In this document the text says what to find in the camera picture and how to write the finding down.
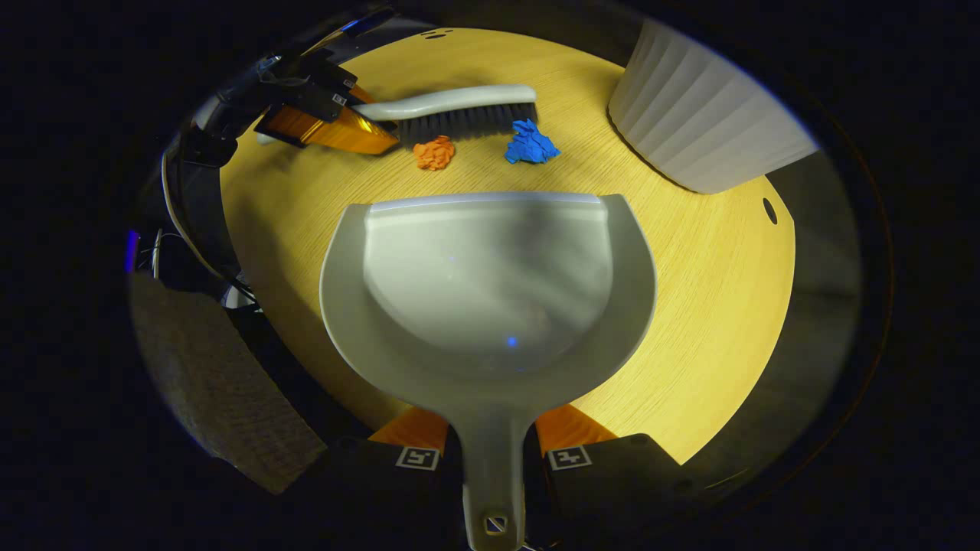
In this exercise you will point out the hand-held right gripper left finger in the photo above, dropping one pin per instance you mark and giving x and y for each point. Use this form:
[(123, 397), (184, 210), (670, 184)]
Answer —
[(375, 497)]

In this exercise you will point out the grey fabric pad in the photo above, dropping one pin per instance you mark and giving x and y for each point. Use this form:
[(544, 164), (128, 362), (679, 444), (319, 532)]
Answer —
[(222, 383)]

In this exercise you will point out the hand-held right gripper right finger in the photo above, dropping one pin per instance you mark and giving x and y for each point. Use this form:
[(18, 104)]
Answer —
[(612, 497)]

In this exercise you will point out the blue paper trash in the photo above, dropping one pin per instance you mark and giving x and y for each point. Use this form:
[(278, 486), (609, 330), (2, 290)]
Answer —
[(530, 144)]

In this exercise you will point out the white ribbed garbage bin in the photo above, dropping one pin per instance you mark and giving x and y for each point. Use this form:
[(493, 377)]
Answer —
[(704, 115)]

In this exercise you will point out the wooden desktop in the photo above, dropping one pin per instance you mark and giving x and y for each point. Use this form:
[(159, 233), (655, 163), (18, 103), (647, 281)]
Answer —
[(689, 306)]

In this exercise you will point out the small grey broom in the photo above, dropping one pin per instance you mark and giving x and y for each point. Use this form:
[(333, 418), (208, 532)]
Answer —
[(467, 111)]

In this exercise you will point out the orange paper trash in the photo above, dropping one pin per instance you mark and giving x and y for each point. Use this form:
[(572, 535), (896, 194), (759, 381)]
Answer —
[(434, 152)]

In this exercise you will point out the grey plastic dustpan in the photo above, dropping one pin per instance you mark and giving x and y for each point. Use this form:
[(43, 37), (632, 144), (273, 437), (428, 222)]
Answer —
[(490, 306)]

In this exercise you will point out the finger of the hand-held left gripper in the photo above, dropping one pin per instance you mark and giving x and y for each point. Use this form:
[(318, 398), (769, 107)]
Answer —
[(344, 86), (337, 130)]

